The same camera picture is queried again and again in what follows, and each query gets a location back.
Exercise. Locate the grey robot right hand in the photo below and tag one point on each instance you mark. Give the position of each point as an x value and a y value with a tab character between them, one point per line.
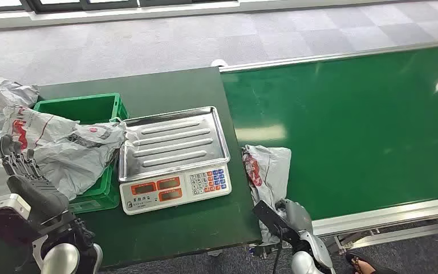
298	217

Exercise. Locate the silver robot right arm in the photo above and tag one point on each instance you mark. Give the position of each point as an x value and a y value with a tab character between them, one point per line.
309	261

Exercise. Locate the green conveyor belt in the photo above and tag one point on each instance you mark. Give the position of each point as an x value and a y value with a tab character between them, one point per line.
355	132

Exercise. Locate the white conveyor end cap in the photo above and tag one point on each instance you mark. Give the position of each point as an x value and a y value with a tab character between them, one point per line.
219	63

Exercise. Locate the black sandal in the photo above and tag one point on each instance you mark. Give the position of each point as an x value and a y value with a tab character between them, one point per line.
349	259

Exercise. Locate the person's foot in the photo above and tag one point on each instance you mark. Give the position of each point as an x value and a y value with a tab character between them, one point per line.
364	267

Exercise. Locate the dark green table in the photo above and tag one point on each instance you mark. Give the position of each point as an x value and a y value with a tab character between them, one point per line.
188	234

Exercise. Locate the white electronic scale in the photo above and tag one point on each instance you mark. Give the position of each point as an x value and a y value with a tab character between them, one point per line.
173	191

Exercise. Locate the steel weighing tray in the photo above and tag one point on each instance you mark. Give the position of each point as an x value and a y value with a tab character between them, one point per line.
173	142

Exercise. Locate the green plastic crate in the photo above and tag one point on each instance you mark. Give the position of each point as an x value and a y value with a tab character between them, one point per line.
86	107

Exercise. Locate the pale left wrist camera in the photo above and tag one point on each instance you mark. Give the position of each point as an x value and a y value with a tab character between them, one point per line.
3	206

